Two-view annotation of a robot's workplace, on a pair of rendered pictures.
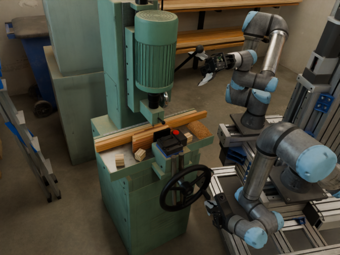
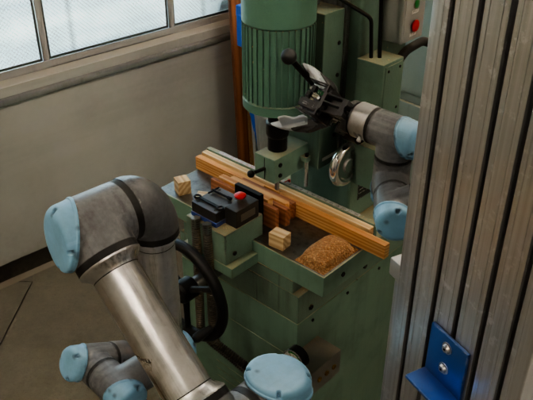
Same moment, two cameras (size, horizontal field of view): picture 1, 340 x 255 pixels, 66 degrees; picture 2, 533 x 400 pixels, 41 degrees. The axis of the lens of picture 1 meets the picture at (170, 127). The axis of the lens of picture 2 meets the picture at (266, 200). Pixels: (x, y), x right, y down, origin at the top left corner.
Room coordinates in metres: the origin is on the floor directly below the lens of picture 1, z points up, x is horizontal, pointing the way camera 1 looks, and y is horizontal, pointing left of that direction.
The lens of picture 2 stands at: (0.68, -1.50, 1.94)
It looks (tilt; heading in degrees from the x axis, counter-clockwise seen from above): 32 degrees down; 76
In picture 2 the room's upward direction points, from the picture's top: straight up
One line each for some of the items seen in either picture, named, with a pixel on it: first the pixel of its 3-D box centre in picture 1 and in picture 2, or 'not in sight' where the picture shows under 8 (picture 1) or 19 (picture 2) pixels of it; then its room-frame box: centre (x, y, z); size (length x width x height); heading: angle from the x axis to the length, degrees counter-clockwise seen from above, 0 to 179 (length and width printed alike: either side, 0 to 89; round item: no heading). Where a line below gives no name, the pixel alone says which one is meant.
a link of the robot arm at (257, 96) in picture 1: (258, 100); not in sight; (1.39, -0.52, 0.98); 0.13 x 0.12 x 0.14; 71
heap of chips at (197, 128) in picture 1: (199, 127); (327, 248); (1.16, -0.16, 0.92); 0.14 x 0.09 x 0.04; 34
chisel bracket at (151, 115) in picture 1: (152, 112); (282, 161); (1.11, 0.10, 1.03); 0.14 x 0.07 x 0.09; 34
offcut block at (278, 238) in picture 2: (186, 138); (279, 238); (1.06, -0.09, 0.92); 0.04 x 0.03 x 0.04; 130
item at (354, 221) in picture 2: (150, 128); (280, 194); (1.11, 0.11, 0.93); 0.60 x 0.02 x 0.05; 124
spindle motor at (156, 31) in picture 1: (155, 52); (278, 45); (1.10, 0.09, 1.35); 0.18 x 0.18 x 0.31
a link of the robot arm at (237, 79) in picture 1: (242, 78); (390, 182); (1.22, -0.35, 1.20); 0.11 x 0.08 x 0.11; 71
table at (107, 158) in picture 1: (161, 150); (247, 229); (1.00, 0.03, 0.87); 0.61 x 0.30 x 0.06; 124
